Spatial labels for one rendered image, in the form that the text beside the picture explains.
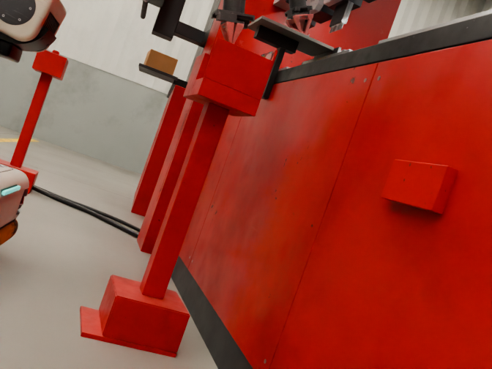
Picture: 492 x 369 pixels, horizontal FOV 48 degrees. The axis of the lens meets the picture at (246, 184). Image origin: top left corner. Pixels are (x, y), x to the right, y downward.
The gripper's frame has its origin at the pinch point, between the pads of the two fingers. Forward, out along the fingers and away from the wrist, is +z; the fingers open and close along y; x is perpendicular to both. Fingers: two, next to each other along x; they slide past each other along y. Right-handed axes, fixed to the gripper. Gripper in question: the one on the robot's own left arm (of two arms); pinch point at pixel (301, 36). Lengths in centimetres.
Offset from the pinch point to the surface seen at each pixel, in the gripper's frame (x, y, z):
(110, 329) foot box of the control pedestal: 75, -43, 72
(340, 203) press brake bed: 26, -79, 43
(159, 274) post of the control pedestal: 61, -36, 63
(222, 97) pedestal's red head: 40, -43, 18
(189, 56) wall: -85, 686, -67
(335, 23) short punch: -12.4, -1.6, -3.1
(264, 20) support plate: 15.4, -9.5, -4.7
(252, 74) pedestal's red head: 31, -43, 13
